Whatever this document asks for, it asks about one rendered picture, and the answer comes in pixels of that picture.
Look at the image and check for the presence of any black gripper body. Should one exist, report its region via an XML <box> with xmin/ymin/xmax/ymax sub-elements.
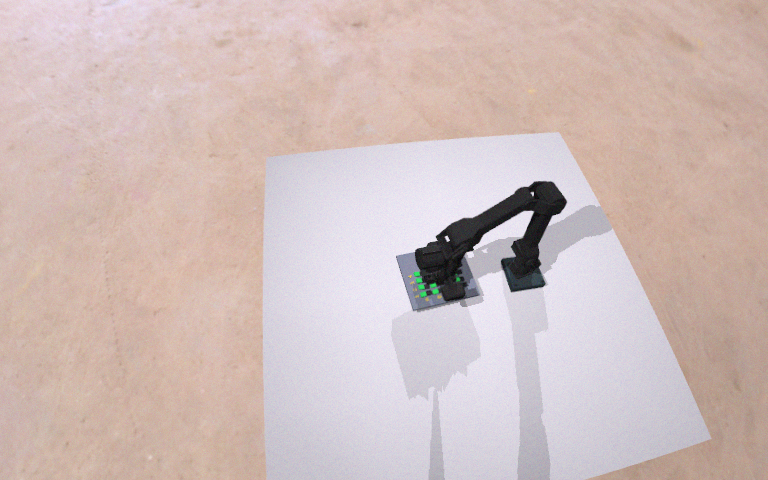
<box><xmin>426</xmin><ymin>241</ymin><xmax>466</xmax><ymax>301</ymax></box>

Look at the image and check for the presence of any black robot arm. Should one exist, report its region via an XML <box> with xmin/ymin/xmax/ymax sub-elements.
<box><xmin>415</xmin><ymin>181</ymin><xmax>567</xmax><ymax>285</ymax></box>

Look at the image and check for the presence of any grey switch panel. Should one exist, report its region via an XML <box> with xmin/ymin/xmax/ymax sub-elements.
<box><xmin>396</xmin><ymin>252</ymin><xmax>480</xmax><ymax>311</ymax></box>

